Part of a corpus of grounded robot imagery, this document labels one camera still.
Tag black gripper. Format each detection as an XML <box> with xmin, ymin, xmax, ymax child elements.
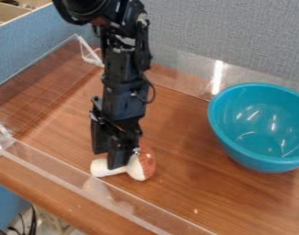
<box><xmin>90</xmin><ymin>78</ymin><xmax>157</xmax><ymax>170</ymax></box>

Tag white brown toy mushroom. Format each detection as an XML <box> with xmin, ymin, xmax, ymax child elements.
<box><xmin>91</xmin><ymin>140</ymin><xmax>158</xmax><ymax>181</ymax></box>

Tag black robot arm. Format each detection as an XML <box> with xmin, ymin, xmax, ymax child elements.
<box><xmin>53</xmin><ymin>0</ymin><xmax>157</xmax><ymax>170</ymax></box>

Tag blue plastic bowl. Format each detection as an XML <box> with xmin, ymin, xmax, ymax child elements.
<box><xmin>209</xmin><ymin>83</ymin><xmax>299</xmax><ymax>173</ymax></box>

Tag clear acrylic barrier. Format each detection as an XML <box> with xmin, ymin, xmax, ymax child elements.
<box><xmin>0</xmin><ymin>39</ymin><xmax>299</xmax><ymax>235</ymax></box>

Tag wooden shelf box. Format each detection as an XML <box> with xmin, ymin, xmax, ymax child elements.
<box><xmin>0</xmin><ymin>0</ymin><xmax>53</xmax><ymax>26</ymax></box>

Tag black cables under table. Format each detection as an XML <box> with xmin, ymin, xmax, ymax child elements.
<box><xmin>0</xmin><ymin>205</ymin><xmax>39</xmax><ymax>235</ymax></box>

